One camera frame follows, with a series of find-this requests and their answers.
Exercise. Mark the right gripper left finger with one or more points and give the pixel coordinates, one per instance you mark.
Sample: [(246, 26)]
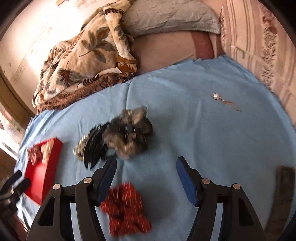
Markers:
[(54, 221)]

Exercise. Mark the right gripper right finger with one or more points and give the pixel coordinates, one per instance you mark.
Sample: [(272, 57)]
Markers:
[(239, 219)]

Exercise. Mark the pink striped scrunchie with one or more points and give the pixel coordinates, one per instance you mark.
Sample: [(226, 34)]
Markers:
[(35, 154)]

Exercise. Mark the dark red dotted scrunchie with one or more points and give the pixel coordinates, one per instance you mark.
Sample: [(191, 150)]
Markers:
[(125, 208)]

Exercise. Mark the black hair claw clip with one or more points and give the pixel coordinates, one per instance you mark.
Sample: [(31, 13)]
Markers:
[(95, 148)]

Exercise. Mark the grey fuzzy scrunchie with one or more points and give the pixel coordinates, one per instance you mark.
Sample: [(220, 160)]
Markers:
[(128, 133)]

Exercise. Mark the white satin scrunchie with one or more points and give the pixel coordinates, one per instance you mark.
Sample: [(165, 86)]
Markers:
[(46, 151)]

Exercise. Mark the red tray box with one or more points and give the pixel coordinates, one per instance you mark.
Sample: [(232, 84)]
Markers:
[(42, 177)]

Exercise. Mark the dark smartphone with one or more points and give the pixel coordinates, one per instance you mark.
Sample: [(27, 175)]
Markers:
[(282, 202)]

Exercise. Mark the blue bed cloth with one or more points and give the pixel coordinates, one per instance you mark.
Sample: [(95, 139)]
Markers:
[(224, 145)]

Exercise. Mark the floral leaf blanket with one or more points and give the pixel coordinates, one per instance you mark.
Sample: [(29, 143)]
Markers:
[(99, 56)]

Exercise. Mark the pink bedsheet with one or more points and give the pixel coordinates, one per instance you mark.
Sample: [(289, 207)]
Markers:
[(156, 51)]

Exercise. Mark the striped floral pillow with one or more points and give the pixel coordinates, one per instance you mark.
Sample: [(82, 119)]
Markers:
[(252, 36)]

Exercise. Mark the grey blue pillow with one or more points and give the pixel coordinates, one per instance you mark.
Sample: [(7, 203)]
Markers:
[(149, 17)]

